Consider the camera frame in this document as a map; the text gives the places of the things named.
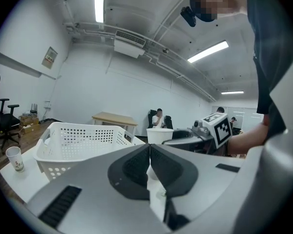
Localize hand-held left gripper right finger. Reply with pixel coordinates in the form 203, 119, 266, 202
150, 144, 245, 232

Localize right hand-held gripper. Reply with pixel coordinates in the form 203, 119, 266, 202
162, 112, 233, 154

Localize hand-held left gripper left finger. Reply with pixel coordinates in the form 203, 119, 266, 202
26, 144, 172, 234

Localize white plastic basket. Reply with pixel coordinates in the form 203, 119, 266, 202
33, 122, 146, 181

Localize person's right forearm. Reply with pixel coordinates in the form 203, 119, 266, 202
228, 123, 269, 156

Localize printed paper cup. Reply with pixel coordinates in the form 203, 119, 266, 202
5, 146, 25, 173

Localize black office chair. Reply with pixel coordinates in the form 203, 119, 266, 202
0, 71, 21, 155
164, 115, 174, 130
147, 109, 158, 129

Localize wooden-top desk with white legs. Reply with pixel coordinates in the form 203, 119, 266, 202
91, 111, 139, 143

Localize white ceiling pipes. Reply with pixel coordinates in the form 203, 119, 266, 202
63, 20, 218, 102

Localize cardboard boxes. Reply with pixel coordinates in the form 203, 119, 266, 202
19, 113, 41, 134

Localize white air conditioner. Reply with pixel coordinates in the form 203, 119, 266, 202
113, 30, 147, 59

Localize person's black shirt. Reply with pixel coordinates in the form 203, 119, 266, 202
244, 0, 293, 141

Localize black head camera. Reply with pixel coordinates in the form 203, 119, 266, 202
180, 6, 197, 28

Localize wall electrical panel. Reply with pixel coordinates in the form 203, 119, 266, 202
41, 46, 59, 70

